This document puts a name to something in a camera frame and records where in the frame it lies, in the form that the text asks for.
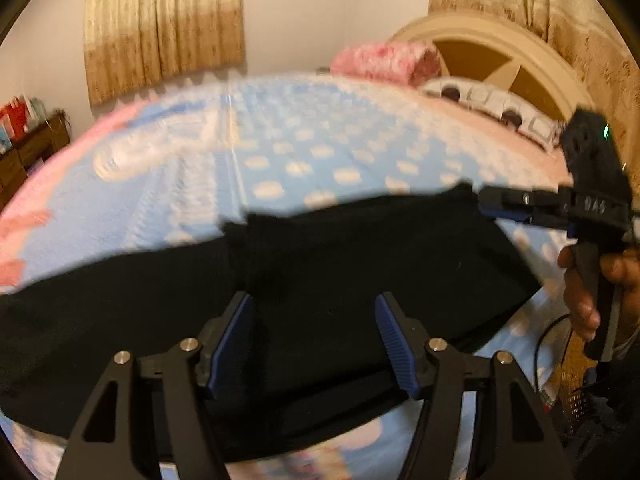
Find pink folded blanket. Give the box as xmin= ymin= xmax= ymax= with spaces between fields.
xmin=330 ymin=42 xmax=442 ymax=88

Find peach bed sheet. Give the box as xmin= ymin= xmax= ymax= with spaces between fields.
xmin=425 ymin=95 xmax=576 ymax=191

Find red gift bag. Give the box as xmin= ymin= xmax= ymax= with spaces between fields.
xmin=0 ymin=100 xmax=27 ymax=143

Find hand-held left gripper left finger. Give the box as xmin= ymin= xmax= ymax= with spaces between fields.
xmin=57 ymin=291 xmax=254 ymax=480

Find black pants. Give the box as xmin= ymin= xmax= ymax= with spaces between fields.
xmin=0 ymin=182 xmax=543 ymax=463

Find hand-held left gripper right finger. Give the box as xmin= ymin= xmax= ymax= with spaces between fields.
xmin=374 ymin=291 xmax=576 ymax=480

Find beige floral bedside curtain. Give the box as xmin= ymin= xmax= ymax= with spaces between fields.
xmin=427 ymin=0 xmax=640 ymax=161

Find blue polka dot quilt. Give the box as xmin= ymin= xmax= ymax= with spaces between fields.
xmin=0 ymin=72 xmax=576 ymax=480

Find beige patterned window curtain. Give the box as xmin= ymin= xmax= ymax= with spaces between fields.
xmin=82 ymin=0 xmax=247 ymax=107

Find person's right hand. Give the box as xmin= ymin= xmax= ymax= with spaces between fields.
xmin=556 ymin=247 xmax=640 ymax=343

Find white pillow with dark circles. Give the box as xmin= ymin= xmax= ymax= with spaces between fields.
xmin=420 ymin=76 xmax=568 ymax=153

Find cream and brown headboard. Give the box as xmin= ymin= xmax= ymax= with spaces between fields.
xmin=387 ymin=12 xmax=596 ymax=126

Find brown wooden desk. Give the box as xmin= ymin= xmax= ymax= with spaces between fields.
xmin=0 ymin=112 xmax=71 ymax=211

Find black cable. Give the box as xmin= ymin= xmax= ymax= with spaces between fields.
xmin=534 ymin=317 xmax=573 ymax=396

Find pale paper bags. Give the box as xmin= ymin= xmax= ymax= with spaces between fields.
xmin=25 ymin=96 xmax=49 ymax=131

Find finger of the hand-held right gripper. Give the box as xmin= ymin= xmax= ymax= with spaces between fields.
xmin=477 ymin=202 xmax=571 ymax=228
xmin=477 ymin=186 xmax=563 ymax=211

